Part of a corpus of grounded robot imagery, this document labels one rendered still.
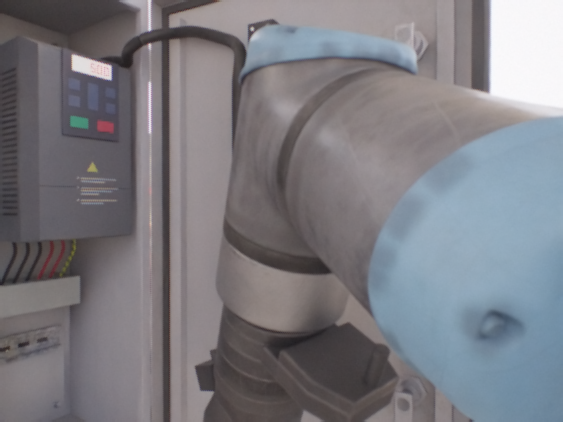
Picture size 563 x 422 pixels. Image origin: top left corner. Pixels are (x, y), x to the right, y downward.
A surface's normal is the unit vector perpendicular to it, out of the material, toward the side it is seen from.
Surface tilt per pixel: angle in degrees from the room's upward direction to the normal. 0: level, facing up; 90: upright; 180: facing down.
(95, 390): 90
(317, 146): 72
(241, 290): 102
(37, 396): 90
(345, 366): 25
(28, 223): 90
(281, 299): 111
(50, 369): 90
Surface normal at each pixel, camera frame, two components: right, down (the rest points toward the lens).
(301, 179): -0.90, -0.04
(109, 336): -0.58, 0.01
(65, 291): 0.82, 0.00
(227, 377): -0.73, 0.15
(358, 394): 0.18, -0.90
